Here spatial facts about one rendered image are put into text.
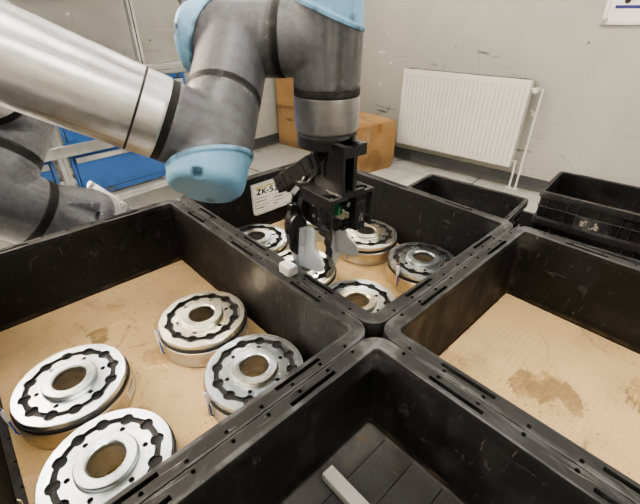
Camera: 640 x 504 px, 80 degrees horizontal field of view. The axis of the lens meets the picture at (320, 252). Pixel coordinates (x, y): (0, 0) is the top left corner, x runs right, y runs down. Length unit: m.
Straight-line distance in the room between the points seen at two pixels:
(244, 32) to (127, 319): 0.37
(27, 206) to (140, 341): 0.31
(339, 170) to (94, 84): 0.24
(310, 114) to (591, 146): 2.95
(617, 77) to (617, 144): 0.42
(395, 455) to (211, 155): 0.32
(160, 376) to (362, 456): 0.23
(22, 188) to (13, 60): 0.39
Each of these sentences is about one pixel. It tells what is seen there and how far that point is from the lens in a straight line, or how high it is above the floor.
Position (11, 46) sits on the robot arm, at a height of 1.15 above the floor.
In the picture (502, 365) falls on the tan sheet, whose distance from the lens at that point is 0.50.
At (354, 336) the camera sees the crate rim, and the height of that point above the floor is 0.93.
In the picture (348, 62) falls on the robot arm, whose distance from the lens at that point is 0.44.
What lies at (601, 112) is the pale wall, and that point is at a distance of 3.25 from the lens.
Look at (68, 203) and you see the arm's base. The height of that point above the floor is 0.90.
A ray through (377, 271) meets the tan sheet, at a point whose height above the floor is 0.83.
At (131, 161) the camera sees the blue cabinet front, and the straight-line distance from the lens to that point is 2.48.
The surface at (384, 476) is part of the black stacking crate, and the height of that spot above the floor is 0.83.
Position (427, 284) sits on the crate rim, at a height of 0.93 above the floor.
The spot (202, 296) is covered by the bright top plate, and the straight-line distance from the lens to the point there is 0.52.
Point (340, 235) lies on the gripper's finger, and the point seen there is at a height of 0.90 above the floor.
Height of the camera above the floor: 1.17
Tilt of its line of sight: 32 degrees down
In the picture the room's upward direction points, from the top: straight up
